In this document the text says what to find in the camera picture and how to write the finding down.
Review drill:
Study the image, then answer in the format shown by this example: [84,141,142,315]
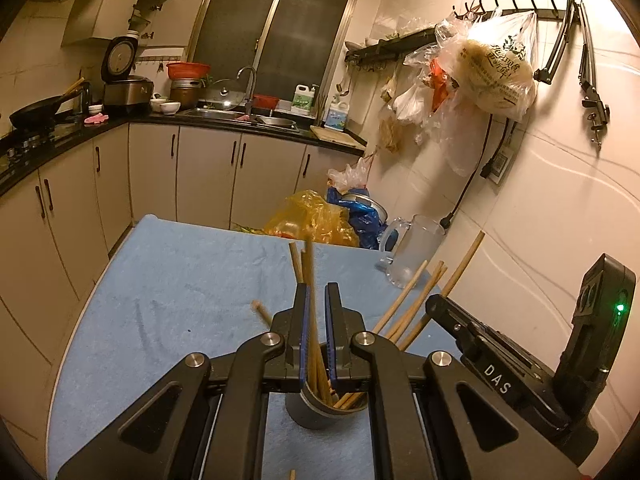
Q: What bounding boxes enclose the rice cooker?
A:
[100,36,155,115]

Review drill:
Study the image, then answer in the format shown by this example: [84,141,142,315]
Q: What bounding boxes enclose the black wall shelf rack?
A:
[344,27,438,68]

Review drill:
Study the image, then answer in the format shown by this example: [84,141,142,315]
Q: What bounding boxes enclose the bunch of wooden chopsticks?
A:
[251,230,487,411]

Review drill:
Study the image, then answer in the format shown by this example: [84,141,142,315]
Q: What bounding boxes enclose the gas stove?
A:
[0,122,81,166]

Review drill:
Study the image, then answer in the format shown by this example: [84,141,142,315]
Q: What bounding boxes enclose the red plastic basin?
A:
[166,62,211,81]

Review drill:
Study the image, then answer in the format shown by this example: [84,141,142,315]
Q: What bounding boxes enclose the white bottle blue label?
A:
[324,97,349,131]

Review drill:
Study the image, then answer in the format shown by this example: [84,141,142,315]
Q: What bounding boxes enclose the round metal tin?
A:
[345,192,390,221]

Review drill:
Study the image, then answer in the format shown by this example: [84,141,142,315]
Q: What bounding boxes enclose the black wall hook rail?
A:
[452,0,581,23]

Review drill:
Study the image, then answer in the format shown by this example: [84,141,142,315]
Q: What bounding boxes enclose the clear plastic pitcher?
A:
[378,214,446,289]

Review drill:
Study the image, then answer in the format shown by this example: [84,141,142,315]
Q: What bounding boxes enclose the white printed plastic bag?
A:
[435,7,541,123]

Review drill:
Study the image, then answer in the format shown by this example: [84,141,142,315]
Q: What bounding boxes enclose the steel kitchen sink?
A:
[182,107,301,133]

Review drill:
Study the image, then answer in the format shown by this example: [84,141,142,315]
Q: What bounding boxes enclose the dark perforated utensil holder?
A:
[285,342,371,431]

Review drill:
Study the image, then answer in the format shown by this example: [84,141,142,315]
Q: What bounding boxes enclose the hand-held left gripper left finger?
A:
[55,282,312,480]

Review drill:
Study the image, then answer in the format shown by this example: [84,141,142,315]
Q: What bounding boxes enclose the yellow plastic bag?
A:
[264,190,361,248]

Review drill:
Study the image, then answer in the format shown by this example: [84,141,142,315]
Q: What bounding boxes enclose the glass pot lid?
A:
[200,78,247,110]

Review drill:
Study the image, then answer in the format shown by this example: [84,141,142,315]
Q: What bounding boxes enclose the blue plastic bag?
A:
[327,187,388,251]

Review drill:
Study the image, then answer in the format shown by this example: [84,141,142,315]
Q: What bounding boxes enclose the beige kitchen base cabinets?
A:
[0,122,351,411]

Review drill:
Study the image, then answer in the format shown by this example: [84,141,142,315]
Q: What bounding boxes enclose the orange plastic bag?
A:
[430,57,458,111]

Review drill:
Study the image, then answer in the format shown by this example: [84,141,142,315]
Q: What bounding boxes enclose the black counter utensil holder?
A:
[62,77,93,116]

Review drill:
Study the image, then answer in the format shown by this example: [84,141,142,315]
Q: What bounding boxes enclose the metal faucet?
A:
[236,66,258,116]

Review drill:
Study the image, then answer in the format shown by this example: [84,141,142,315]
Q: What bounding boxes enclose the black kitchen countertop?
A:
[0,105,368,196]

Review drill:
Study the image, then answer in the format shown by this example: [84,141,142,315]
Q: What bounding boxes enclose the black power cable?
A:
[440,112,511,228]

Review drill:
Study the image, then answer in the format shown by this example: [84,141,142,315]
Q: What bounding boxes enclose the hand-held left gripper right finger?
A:
[324,282,581,480]

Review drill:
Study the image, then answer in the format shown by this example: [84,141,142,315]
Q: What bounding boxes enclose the blue table cloth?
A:
[45,214,451,480]

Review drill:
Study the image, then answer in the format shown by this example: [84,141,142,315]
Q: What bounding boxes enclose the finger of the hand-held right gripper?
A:
[425,294,501,361]

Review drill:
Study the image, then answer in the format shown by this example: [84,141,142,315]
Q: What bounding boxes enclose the white bottle green label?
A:
[291,84,313,113]

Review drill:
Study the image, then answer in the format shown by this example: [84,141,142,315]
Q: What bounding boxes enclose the clear hanging plastic bag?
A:
[380,42,468,176]

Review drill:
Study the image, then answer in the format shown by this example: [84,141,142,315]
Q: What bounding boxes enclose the wall power socket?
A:
[480,145,516,186]

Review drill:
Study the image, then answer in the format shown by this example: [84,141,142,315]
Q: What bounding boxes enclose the dark kitchen window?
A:
[190,0,358,113]

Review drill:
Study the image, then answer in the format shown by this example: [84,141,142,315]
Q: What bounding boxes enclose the wooden cutting board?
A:
[310,125,367,150]

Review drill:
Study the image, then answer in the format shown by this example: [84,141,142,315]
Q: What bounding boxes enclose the black frying pan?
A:
[9,91,83,131]

